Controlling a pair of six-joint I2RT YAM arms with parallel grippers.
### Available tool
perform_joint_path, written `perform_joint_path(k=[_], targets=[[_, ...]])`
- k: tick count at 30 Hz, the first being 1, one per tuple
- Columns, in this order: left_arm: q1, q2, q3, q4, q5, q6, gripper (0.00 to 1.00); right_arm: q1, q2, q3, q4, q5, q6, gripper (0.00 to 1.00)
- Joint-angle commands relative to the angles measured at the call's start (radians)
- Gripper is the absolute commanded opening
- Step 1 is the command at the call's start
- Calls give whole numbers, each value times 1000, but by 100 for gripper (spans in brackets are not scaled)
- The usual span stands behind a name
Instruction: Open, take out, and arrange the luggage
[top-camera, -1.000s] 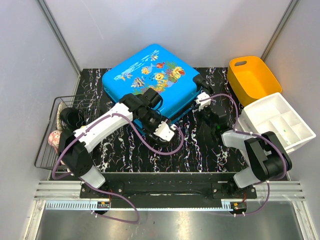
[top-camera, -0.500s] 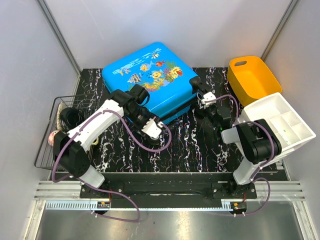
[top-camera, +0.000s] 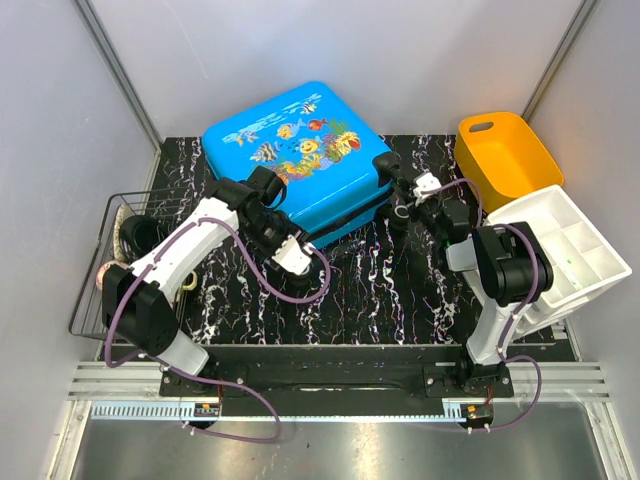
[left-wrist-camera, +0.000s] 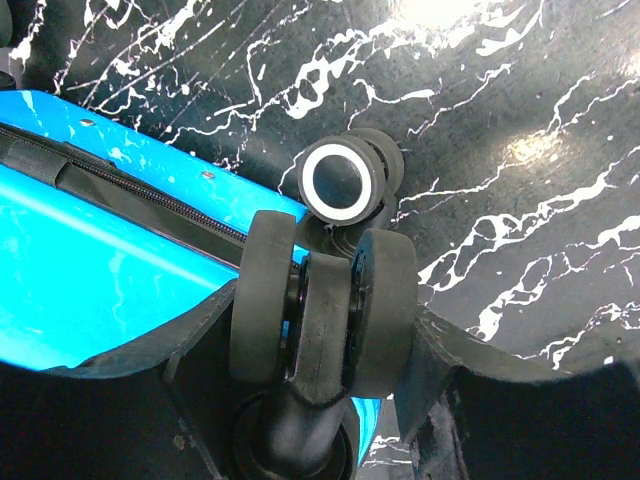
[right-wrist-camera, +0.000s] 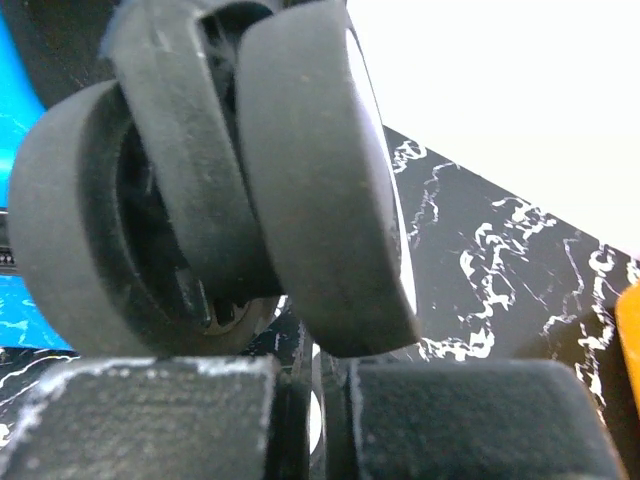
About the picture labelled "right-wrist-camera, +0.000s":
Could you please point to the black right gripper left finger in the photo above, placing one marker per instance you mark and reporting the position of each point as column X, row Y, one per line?
column 183, row 418

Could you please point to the orange plastic basket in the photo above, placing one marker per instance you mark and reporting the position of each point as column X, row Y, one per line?
column 627, row 319

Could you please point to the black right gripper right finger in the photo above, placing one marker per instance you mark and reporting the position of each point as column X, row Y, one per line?
column 507, row 419

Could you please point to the blue fish-print suitcase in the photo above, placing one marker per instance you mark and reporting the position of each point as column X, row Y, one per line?
column 196, row 162

